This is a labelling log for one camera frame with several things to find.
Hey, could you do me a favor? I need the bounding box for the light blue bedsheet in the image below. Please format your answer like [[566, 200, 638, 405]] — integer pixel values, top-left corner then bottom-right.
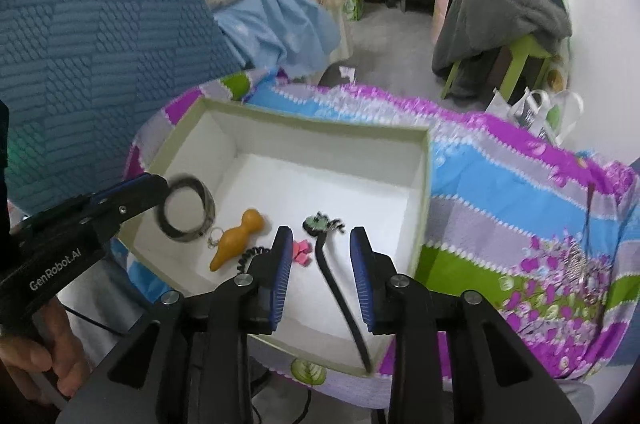
[[212, 0, 341, 77]]

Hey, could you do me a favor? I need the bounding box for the black coil hair tie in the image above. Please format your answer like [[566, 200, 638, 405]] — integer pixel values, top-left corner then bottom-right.
[[235, 245, 272, 275]]

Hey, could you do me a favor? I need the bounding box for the dark wide bangle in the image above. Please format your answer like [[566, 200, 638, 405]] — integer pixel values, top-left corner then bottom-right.
[[159, 174, 217, 241]]

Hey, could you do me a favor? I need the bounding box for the pale green cardboard box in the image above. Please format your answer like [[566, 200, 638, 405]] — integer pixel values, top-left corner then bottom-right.
[[120, 98, 432, 377]]

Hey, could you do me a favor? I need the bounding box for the green plastic stool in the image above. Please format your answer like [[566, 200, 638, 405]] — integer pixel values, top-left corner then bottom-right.
[[441, 34, 556, 104]]

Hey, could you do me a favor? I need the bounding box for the orange gourd pendant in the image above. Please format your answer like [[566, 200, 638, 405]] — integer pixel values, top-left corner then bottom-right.
[[209, 210, 264, 272]]

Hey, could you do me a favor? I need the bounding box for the black floor cable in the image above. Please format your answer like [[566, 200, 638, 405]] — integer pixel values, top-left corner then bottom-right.
[[250, 386, 313, 424]]

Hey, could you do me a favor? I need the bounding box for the green floral mat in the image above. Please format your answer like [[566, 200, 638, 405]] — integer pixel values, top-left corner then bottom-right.
[[545, 0, 573, 125]]

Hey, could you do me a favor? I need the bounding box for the white tote bag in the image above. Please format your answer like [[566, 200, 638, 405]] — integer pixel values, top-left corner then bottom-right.
[[487, 88, 585, 145]]

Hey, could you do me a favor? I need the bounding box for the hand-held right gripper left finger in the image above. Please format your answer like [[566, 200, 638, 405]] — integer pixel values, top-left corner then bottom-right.
[[55, 226, 294, 424]]

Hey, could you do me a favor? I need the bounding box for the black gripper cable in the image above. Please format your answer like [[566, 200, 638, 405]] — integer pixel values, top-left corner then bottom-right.
[[62, 304, 136, 340]]

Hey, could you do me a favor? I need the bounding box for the black cord green pendant necklace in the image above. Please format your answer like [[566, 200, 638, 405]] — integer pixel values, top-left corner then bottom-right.
[[303, 214, 373, 375]]

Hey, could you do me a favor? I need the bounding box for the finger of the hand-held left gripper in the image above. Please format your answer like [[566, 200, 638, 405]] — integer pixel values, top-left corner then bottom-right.
[[82, 174, 169, 245], [60, 176, 149, 213]]

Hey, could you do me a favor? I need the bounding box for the pink bow hair clip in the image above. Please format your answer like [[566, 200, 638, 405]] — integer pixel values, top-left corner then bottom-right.
[[291, 240, 314, 265]]

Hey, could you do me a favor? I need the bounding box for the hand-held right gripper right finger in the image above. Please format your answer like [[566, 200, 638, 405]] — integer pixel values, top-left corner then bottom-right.
[[349, 226, 583, 424]]

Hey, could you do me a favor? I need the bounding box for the grey fleece garment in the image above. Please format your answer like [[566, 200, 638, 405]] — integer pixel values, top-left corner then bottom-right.
[[431, 0, 572, 100]]

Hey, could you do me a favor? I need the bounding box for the purple floral striped cloth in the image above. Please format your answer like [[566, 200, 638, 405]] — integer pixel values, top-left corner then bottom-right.
[[122, 71, 640, 387]]

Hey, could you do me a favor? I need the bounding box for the person's left hand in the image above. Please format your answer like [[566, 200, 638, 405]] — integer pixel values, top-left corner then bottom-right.
[[0, 299, 93, 405]]

